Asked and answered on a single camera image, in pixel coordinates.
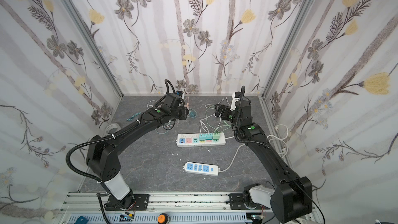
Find green multi-head charging cable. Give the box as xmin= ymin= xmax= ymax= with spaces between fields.
xmin=198 ymin=104 xmax=234 ymax=134

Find white six-outlet colourful power strip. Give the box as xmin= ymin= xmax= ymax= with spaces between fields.
xmin=176 ymin=132 xmax=227 ymax=148

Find white charging cable bundle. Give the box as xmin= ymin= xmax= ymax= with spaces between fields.
xmin=147 ymin=97 xmax=231 ymax=134

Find white power strip blue outlets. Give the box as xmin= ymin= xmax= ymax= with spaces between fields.
xmin=183 ymin=162 xmax=219 ymax=176

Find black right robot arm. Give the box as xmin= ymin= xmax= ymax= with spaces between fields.
xmin=215 ymin=100 xmax=313 ymax=223

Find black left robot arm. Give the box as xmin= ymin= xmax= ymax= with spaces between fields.
xmin=66 ymin=90 xmax=189 ymax=201

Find clear tape roll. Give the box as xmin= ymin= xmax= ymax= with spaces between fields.
xmin=104 ymin=123 xmax=121 ymax=135

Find orange emergency button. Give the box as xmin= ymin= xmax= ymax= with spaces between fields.
xmin=157 ymin=213 xmax=170 ymax=224

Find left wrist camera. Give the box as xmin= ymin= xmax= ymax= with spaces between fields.
xmin=175 ymin=90 xmax=184 ymax=99

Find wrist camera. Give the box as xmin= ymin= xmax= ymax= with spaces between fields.
xmin=175 ymin=90 xmax=184 ymax=99
xmin=230 ymin=91 xmax=240 ymax=111

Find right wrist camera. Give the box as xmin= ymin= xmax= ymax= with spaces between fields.
xmin=230 ymin=91 xmax=240 ymax=111

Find white cable of long strip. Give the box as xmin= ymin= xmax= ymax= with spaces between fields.
xmin=225 ymin=123 xmax=302 ymax=190

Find white cable of small strip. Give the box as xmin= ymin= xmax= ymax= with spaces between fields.
xmin=218 ymin=144 xmax=248 ymax=173

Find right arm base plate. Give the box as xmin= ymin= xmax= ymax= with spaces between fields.
xmin=226 ymin=193 xmax=270 ymax=211

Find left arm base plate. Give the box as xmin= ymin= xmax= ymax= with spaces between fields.
xmin=104 ymin=194 xmax=150 ymax=211

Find aluminium rail frame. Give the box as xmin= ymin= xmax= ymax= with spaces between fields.
xmin=54 ymin=192 xmax=279 ymax=224

